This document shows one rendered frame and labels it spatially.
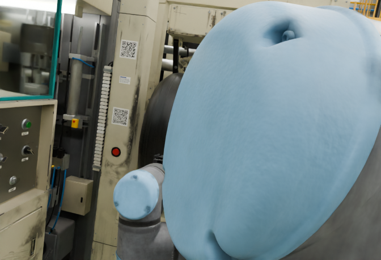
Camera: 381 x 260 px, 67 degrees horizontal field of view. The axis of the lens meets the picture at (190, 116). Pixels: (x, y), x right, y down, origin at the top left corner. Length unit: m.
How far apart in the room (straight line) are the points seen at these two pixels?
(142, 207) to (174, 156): 0.45
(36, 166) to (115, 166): 0.31
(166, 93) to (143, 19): 0.35
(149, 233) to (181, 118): 0.50
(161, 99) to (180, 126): 0.92
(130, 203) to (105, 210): 0.82
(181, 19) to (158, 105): 0.58
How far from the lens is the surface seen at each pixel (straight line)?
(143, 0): 1.29
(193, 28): 1.48
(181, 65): 1.60
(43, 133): 1.27
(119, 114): 1.28
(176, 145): 0.15
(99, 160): 1.37
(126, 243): 0.65
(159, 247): 0.65
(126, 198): 0.61
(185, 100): 0.15
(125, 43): 1.28
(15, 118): 1.15
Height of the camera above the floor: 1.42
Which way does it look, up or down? 7 degrees down
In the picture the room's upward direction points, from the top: 9 degrees clockwise
